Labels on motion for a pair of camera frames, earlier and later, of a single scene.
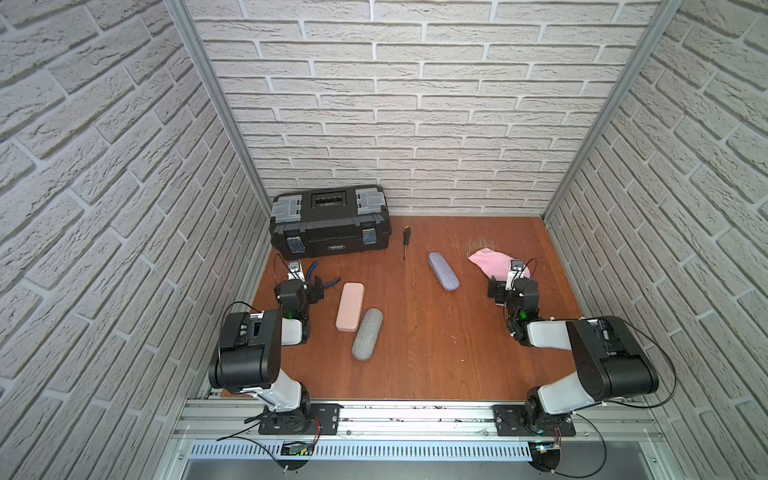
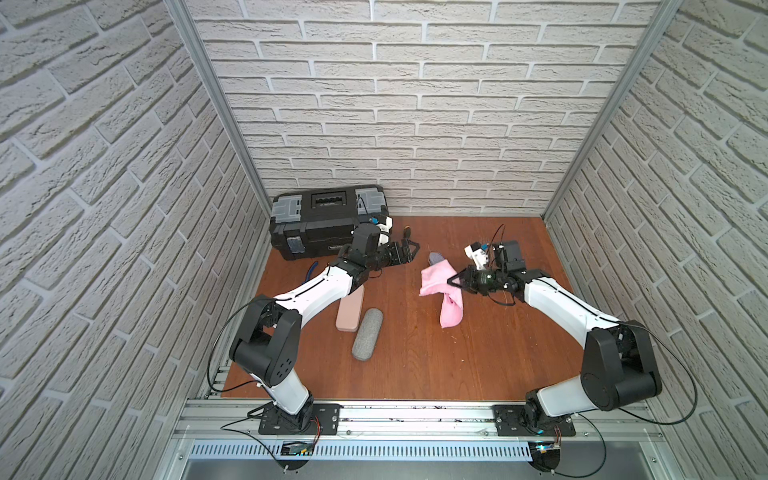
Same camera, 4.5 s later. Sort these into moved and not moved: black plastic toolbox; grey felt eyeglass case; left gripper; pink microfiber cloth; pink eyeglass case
Moved: left gripper; pink microfiber cloth
Not moved: pink eyeglass case; black plastic toolbox; grey felt eyeglass case
